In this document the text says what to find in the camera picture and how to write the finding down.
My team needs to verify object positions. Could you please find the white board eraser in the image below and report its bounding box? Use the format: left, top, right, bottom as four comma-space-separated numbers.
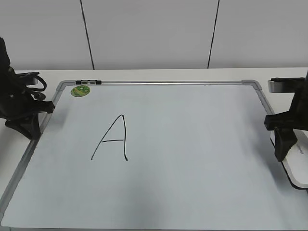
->
269, 128, 308, 191

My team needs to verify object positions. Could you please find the round green magnet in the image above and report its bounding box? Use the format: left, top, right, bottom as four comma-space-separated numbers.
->
71, 85, 90, 97

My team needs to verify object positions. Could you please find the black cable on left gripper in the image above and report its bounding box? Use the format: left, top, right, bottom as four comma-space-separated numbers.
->
14, 71, 48, 101

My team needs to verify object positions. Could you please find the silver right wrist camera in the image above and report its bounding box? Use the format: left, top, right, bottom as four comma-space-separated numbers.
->
268, 77, 306, 93

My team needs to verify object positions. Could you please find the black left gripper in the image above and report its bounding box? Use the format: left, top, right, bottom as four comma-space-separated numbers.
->
0, 38, 54, 139

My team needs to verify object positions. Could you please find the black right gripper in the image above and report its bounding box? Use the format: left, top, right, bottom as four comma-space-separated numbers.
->
264, 77, 308, 162

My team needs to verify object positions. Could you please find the white board with grey frame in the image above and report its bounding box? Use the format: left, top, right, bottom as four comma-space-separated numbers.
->
1, 80, 308, 230

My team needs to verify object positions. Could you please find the black clip on board frame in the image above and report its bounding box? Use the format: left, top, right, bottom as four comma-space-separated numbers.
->
75, 80, 102, 85

